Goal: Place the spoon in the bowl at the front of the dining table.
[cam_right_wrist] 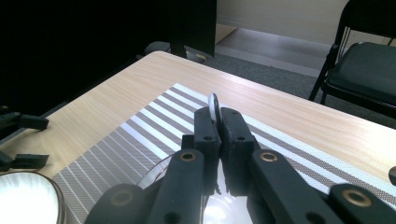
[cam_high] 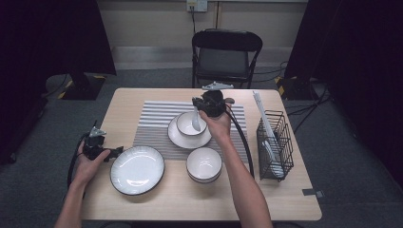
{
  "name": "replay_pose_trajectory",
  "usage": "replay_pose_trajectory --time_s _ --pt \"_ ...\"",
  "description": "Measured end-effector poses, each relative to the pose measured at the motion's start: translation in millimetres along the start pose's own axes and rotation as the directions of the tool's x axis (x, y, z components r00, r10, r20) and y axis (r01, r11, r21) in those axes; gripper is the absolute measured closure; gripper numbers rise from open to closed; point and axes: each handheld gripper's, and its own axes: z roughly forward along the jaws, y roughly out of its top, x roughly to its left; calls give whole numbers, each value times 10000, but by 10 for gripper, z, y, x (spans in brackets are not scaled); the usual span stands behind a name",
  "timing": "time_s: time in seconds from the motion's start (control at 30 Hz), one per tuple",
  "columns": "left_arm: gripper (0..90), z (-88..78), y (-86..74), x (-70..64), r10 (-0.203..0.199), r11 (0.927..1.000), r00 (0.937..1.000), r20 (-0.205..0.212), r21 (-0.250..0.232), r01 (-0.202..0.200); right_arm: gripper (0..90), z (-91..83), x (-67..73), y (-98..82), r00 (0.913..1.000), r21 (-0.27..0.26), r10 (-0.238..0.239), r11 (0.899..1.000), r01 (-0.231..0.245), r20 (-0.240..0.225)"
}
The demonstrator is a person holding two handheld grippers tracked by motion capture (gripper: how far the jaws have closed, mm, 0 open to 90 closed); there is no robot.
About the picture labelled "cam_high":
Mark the person's left hand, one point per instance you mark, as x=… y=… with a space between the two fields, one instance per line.
x=87 y=169

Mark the white bowl brown rim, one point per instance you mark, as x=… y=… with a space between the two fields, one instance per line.
x=204 y=163
x=187 y=125

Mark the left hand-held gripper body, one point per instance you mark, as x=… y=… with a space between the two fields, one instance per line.
x=95 y=144

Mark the grey white striped placemat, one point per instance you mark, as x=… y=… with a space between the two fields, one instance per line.
x=152 y=126

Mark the black stand striped base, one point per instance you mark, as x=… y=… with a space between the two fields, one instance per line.
x=293 y=90
x=82 y=88

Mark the black folding chair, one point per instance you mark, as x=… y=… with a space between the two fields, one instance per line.
x=225 y=63

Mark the grey tape strip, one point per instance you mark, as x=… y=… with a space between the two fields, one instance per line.
x=312 y=192

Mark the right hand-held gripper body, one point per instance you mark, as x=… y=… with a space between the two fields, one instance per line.
x=214 y=103

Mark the person's right hand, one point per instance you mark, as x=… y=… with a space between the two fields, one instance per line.
x=220 y=126

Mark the white ceramic spoon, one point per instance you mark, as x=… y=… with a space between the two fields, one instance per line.
x=278 y=170
x=196 y=122

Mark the white wall socket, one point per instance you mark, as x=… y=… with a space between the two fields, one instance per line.
x=197 y=4

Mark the black tape strip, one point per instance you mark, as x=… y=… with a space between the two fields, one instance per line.
x=95 y=122

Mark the black curtain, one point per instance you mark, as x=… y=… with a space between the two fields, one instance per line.
x=364 y=63
x=47 y=38

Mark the white plate black rim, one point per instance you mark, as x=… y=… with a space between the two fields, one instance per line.
x=136 y=171
x=187 y=142

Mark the grey round floor base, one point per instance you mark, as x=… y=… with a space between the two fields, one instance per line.
x=53 y=84

